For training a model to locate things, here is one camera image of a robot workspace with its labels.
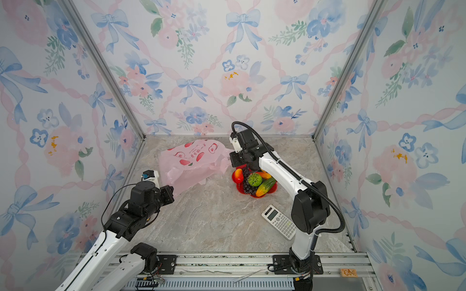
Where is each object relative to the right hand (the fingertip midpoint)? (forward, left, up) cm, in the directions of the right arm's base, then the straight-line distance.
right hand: (234, 156), depth 87 cm
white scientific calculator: (-25, -22, -18) cm, 37 cm away
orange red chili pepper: (-1, -16, -14) cm, 22 cm away
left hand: (-17, +25, +1) cm, 30 cm away
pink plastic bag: (-4, +23, -1) cm, 24 cm away
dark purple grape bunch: (-10, -7, -13) cm, 18 cm away
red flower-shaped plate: (-8, -3, -14) cm, 17 cm away
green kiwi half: (-8, -10, -8) cm, 15 cm away
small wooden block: (-44, -46, -18) cm, 66 cm away
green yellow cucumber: (-10, -16, -10) cm, 21 cm away
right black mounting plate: (-42, -20, -18) cm, 50 cm away
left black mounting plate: (-43, +26, -17) cm, 53 cm away
